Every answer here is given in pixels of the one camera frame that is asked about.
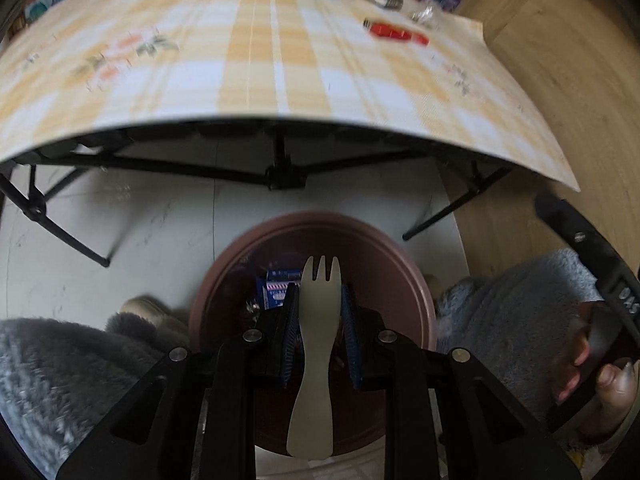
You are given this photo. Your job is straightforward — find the beige slipper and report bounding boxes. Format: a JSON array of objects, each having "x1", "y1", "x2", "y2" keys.
[
  {"x1": 120, "y1": 296, "x2": 183, "y2": 333},
  {"x1": 424, "y1": 274, "x2": 446, "y2": 303}
]

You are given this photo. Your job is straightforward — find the person's right leg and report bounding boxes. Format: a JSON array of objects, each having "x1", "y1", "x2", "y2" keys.
[{"x1": 435, "y1": 247, "x2": 618, "y2": 441}]

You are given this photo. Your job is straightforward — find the table with yellow plaid cloth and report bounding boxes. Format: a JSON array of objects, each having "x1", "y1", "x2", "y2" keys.
[{"x1": 0, "y1": 0, "x2": 582, "y2": 193}]

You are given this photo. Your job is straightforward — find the striped teal red tin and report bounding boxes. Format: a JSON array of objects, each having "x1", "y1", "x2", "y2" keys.
[{"x1": 22, "y1": 0, "x2": 71, "y2": 25}]

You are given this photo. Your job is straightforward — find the red crumpled wrapper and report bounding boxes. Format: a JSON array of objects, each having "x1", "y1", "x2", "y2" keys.
[{"x1": 363, "y1": 18, "x2": 431, "y2": 47}]

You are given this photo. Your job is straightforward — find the clear plastic wrapper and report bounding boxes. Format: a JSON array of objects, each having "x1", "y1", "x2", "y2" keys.
[{"x1": 410, "y1": 1, "x2": 441, "y2": 26}]

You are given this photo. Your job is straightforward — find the person's leg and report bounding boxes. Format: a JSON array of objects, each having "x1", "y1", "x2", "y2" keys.
[
  {"x1": 435, "y1": 247, "x2": 618, "y2": 441},
  {"x1": 0, "y1": 310, "x2": 193, "y2": 480}
]

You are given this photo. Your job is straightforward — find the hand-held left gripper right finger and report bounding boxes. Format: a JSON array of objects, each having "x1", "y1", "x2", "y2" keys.
[{"x1": 340, "y1": 282, "x2": 583, "y2": 480}]

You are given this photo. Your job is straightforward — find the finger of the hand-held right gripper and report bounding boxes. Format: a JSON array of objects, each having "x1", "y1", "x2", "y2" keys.
[{"x1": 535, "y1": 191, "x2": 628, "y2": 291}]

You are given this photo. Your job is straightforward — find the blue coffee bag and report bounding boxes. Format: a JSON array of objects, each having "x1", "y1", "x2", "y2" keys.
[{"x1": 256, "y1": 267, "x2": 304, "y2": 311}]

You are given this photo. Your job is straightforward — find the person's left leg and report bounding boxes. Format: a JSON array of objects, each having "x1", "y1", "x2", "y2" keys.
[{"x1": 0, "y1": 310, "x2": 193, "y2": 480}]

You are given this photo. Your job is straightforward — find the person's right hand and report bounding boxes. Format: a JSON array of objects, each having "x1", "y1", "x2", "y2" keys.
[{"x1": 551, "y1": 305, "x2": 638, "y2": 443}]

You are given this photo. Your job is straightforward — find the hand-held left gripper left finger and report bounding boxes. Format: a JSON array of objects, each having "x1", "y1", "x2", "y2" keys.
[{"x1": 55, "y1": 282, "x2": 302, "y2": 480}]

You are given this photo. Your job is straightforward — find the white plastic spork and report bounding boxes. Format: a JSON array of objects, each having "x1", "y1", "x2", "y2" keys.
[{"x1": 286, "y1": 255, "x2": 343, "y2": 458}]

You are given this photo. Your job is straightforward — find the brown plastic bin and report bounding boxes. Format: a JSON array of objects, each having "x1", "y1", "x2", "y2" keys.
[{"x1": 189, "y1": 210, "x2": 437, "y2": 457}]

